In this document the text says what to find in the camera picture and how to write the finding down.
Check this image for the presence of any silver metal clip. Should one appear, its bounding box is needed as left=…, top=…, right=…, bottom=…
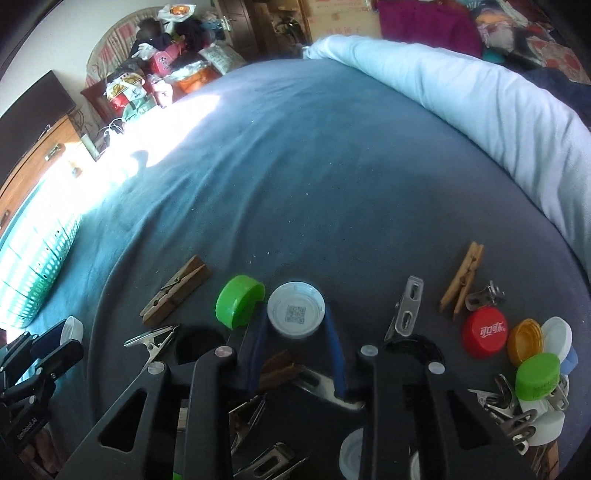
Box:
left=385, top=276, right=424, bottom=342

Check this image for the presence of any green cap near clothespin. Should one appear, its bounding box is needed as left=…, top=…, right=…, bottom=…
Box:
left=214, top=274, right=266, bottom=330

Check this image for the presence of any white cap with QR code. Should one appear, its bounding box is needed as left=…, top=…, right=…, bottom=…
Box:
left=266, top=281, right=325, bottom=340

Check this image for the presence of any light blue perforated basket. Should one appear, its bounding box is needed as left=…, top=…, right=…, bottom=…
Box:
left=0, top=184, right=82, bottom=329

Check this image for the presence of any lone wooden clothespin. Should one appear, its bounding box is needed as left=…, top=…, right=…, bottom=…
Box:
left=139, top=255, right=211, bottom=328

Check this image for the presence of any red bottle cap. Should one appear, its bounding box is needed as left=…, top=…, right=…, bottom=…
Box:
left=462, top=306, right=509, bottom=359

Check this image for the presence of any light wooden clothespin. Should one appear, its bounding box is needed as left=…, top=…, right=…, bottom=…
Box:
left=439, top=241, right=485, bottom=319

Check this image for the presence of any orange bottle cap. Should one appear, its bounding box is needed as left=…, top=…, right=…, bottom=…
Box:
left=506, top=318, right=544, bottom=368

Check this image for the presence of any large green bottle cap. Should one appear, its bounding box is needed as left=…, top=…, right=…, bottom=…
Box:
left=515, top=352, right=560, bottom=401

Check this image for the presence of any wooden chest of drawers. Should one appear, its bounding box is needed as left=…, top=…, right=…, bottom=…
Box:
left=0, top=116, right=95, bottom=234

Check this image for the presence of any dark blue bed sheet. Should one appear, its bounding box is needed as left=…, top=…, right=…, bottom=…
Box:
left=27, top=58, right=591, bottom=480

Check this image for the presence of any black flat television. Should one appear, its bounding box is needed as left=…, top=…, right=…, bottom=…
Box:
left=0, top=70, right=76, bottom=183

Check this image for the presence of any light blue duvet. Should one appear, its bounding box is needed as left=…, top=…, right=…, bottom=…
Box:
left=304, top=35, right=590, bottom=268

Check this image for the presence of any orange bag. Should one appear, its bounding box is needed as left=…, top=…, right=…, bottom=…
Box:
left=176, top=66, right=221, bottom=94

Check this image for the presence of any bottom plain cardboard box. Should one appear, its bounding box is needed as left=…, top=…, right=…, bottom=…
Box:
left=307, top=10, right=382, bottom=41

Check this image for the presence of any magenta cloth pile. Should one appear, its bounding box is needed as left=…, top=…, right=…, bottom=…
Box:
left=377, top=1, right=484, bottom=58

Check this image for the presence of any red floral pillow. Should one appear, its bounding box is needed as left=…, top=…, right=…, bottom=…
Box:
left=527, top=37, right=590, bottom=85

